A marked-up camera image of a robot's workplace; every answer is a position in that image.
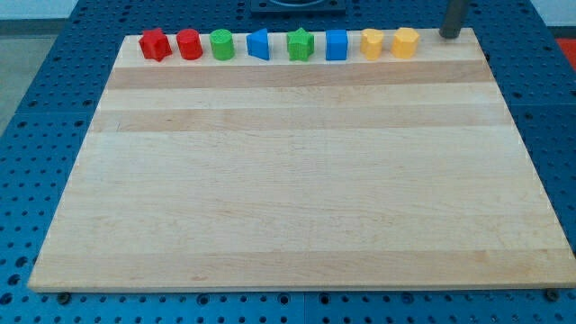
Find green cylinder block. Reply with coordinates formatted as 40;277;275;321
209;29;235;60

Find red star block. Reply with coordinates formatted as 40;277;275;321
139;28;173;61

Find blue triangle block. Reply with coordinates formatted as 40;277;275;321
246;28;270;60

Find red cylinder block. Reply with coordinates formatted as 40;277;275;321
176;29;203;60

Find yellow heart block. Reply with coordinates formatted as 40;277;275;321
360;29;384;60

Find green star block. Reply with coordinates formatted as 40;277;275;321
286;28;315;61

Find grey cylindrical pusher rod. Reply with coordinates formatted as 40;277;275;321
439;0;470;39

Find yellow hexagon block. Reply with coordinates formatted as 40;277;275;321
391;27;420;59

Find blue cube block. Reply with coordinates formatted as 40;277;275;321
325;30;348;61

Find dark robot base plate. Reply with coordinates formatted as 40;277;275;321
248;0;347;14

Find wooden board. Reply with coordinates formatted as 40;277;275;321
28;28;575;293

